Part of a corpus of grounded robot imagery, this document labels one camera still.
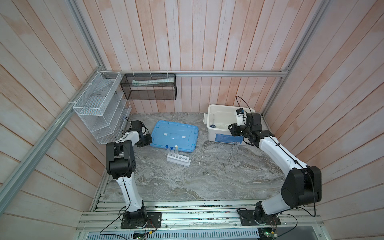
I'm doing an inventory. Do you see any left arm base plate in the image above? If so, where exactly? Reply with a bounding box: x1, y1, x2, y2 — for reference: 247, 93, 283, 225
121, 211, 162, 229

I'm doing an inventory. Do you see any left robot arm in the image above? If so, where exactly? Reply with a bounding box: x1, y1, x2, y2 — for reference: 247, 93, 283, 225
106, 117, 152, 228

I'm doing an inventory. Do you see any black wire mesh basket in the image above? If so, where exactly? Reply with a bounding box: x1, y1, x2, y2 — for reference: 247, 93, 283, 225
120, 73, 178, 101

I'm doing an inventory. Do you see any white plastic storage bin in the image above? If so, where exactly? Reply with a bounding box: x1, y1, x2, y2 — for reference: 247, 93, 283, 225
204, 105, 256, 145

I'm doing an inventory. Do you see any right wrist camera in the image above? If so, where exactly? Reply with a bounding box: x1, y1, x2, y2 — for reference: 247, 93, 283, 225
236, 108, 245, 117

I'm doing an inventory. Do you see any white wire mesh shelf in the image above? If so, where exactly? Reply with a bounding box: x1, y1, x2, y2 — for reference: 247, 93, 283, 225
74, 71, 132, 145

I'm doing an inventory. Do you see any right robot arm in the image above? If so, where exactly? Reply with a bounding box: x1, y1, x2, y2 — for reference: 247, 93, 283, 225
228, 108, 322, 225

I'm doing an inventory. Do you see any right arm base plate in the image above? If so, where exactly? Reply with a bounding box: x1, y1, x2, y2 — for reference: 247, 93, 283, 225
237, 208, 281, 226

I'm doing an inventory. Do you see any blue plastic bin lid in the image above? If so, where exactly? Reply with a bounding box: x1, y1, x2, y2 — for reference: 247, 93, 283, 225
150, 121, 199, 153

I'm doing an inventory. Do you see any white test tube rack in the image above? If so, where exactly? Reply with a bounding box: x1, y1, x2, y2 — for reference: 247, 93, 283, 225
167, 155, 191, 167

